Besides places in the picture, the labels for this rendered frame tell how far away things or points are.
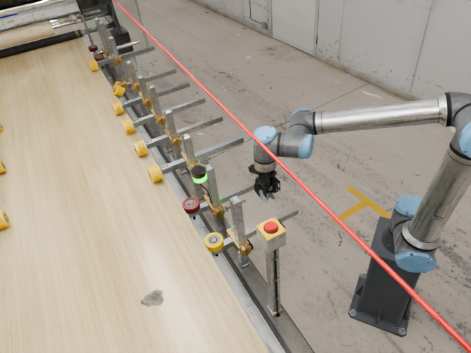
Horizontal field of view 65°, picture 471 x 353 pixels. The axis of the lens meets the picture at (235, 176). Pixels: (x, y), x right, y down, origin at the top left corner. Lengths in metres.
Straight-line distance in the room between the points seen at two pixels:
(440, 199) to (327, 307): 1.18
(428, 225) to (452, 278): 1.18
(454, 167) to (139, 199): 1.31
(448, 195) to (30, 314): 1.56
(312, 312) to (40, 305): 1.49
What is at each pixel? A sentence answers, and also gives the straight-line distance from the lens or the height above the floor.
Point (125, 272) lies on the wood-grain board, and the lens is 1.59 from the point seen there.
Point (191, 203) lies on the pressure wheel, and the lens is 1.73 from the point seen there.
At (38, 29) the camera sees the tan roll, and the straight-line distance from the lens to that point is 3.86.
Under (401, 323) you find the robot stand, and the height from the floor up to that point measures 0.02.
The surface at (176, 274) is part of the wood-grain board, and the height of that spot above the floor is 0.90.
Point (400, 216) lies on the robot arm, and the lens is 1.80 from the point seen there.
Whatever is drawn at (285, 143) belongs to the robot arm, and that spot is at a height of 1.31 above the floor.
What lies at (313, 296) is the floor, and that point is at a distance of 2.46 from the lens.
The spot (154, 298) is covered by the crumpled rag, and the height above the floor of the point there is 0.92.
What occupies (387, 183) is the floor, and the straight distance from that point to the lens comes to 3.19.
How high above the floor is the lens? 2.13
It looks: 42 degrees down
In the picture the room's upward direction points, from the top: 7 degrees counter-clockwise
